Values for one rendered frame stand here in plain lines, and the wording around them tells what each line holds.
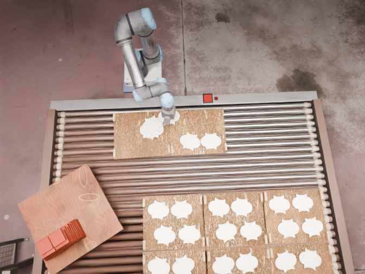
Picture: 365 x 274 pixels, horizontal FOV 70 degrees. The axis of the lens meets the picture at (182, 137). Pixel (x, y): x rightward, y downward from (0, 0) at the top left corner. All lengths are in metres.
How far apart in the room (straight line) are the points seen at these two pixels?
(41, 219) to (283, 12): 3.47
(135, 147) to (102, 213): 0.50
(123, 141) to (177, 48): 1.73
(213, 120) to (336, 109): 1.87
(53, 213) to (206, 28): 2.69
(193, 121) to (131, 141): 0.49
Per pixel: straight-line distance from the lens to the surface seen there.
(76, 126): 2.11
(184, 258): 1.88
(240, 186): 1.93
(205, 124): 1.96
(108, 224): 1.81
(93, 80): 3.30
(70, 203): 1.89
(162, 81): 1.62
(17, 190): 3.27
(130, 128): 1.98
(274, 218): 1.97
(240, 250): 1.92
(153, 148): 1.91
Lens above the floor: 2.79
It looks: 75 degrees down
